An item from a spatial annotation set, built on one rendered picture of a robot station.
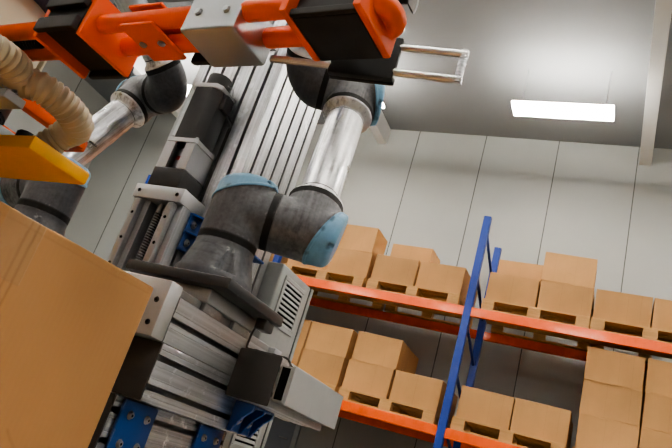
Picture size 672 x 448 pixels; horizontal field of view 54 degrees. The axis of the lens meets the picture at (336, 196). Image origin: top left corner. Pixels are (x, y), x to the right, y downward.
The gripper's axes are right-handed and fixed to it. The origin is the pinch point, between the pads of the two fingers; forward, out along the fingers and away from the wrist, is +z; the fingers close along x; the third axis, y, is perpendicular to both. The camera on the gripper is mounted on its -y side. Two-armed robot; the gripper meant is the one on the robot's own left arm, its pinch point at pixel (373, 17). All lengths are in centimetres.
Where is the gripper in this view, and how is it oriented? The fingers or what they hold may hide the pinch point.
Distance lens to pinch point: 118.4
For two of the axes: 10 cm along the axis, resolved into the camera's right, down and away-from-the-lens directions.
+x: 9.0, 1.1, -4.2
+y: -3.3, -4.6, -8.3
